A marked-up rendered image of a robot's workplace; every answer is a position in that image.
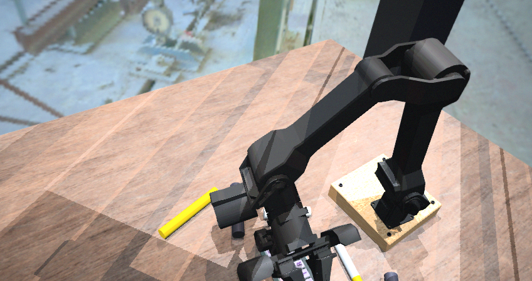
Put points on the keyboard with white letter keys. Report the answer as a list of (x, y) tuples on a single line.
[(300, 263)]

